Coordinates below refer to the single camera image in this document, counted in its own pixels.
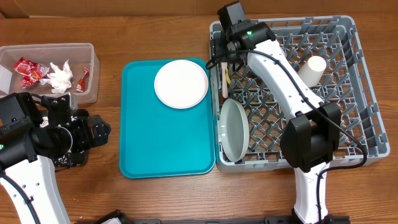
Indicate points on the white rice grains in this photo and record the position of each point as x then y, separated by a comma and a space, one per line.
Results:
58, 143

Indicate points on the teal plastic tray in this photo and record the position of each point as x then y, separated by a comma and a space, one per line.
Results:
156, 140

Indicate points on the grey round plate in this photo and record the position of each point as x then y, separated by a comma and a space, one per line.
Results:
234, 130

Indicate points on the black plastic bin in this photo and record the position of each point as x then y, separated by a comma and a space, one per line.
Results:
77, 158

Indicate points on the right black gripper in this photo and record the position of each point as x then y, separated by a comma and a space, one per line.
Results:
224, 55

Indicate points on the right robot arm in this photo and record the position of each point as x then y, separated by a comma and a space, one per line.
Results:
312, 131

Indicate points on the large red snack wrapper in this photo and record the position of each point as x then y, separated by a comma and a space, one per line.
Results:
31, 72

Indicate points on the white round plate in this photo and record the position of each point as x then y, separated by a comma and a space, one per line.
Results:
181, 84

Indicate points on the white paper cup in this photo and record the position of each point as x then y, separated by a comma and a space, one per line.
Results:
312, 70

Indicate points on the white napkin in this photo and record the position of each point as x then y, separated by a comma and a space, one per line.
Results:
60, 80

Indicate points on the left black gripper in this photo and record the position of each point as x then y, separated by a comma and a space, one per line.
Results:
99, 135

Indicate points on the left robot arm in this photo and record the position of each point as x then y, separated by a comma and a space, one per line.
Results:
36, 131

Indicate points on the white plastic fork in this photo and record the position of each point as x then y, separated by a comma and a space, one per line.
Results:
224, 87

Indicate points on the yellow plastic spoon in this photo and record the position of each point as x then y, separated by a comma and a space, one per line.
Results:
228, 80

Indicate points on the clear plastic bin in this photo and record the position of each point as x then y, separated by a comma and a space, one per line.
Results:
80, 55

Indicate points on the small red sauce packet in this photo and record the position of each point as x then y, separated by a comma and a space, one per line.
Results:
81, 86

